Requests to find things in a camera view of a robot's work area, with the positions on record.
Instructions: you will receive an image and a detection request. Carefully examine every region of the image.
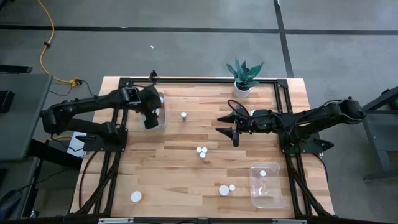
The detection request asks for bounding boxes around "silver metal bracket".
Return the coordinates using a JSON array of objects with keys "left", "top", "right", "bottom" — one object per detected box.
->
[{"left": 98, "top": 217, "right": 134, "bottom": 224}]

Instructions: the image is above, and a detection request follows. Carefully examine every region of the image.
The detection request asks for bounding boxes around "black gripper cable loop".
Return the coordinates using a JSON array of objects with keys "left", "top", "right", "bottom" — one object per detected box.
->
[{"left": 227, "top": 99, "right": 251, "bottom": 118}]

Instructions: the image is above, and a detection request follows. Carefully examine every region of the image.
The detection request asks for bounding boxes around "clear plastic bin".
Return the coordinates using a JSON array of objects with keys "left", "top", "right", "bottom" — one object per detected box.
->
[
  {"left": 139, "top": 91, "right": 168, "bottom": 131},
  {"left": 249, "top": 161, "right": 285, "bottom": 209}
]

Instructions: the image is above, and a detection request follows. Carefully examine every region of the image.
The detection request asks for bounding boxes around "dark grey metal cart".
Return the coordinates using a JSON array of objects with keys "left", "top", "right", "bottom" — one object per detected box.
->
[{"left": 360, "top": 86, "right": 398, "bottom": 183}]

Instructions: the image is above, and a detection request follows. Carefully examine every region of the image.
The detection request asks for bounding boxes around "white sheet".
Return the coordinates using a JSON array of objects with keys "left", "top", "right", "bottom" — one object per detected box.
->
[{"left": 66, "top": 131, "right": 88, "bottom": 159}]

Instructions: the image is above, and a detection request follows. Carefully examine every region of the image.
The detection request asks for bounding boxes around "yellow cable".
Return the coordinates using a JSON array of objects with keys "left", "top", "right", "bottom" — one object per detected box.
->
[
  {"left": 36, "top": 0, "right": 82, "bottom": 88},
  {"left": 51, "top": 134, "right": 73, "bottom": 143}
]

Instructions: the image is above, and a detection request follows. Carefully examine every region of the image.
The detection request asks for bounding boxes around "black device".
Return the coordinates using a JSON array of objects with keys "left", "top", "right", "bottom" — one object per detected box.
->
[{"left": 0, "top": 90, "right": 16, "bottom": 113}]

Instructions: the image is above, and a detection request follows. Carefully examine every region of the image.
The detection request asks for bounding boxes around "black beam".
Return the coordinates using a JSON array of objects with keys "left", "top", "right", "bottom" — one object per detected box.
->
[{"left": 26, "top": 138, "right": 84, "bottom": 170}]

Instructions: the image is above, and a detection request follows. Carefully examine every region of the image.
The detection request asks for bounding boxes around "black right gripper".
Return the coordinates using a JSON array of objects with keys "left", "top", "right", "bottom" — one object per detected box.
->
[{"left": 215, "top": 108, "right": 261, "bottom": 148}]

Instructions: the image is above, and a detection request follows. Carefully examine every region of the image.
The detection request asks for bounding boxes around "black aluminium table frame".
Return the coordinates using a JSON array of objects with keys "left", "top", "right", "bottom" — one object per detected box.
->
[{"left": 70, "top": 77, "right": 335, "bottom": 218}]

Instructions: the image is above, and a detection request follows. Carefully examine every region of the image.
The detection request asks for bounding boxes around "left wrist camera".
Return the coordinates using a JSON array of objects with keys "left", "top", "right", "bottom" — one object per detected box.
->
[{"left": 125, "top": 87, "right": 141, "bottom": 105}]

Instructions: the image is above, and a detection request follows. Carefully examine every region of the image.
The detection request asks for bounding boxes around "black rounded object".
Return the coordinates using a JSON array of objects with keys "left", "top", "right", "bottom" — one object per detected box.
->
[{"left": 0, "top": 189, "right": 23, "bottom": 220}]

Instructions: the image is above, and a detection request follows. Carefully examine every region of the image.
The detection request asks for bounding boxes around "green plant in white pot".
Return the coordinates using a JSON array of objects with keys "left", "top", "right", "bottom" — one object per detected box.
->
[{"left": 226, "top": 57, "right": 265, "bottom": 99}]

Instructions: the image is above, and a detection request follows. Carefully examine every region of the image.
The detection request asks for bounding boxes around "black bar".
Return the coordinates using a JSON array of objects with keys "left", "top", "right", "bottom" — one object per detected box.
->
[{"left": 0, "top": 64, "right": 34, "bottom": 75}]

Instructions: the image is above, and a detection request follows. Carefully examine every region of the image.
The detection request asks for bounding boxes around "grey desk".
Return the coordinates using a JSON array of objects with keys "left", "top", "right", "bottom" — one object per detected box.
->
[{"left": 0, "top": 73, "right": 53, "bottom": 161}]

